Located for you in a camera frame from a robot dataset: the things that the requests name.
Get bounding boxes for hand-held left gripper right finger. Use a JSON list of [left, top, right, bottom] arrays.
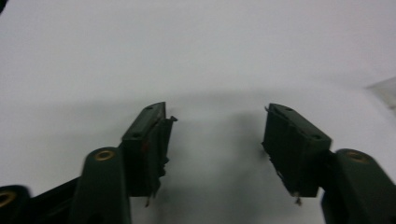
[[262, 103, 396, 224]]

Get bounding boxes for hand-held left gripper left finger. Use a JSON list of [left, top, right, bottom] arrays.
[[68, 101, 178, 224]]

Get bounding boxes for clear acrylic photo frame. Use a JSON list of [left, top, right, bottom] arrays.
[[366, 77, 396, 110]]

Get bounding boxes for white table mat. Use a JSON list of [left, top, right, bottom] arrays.
[[0, 0, 396, 224]]

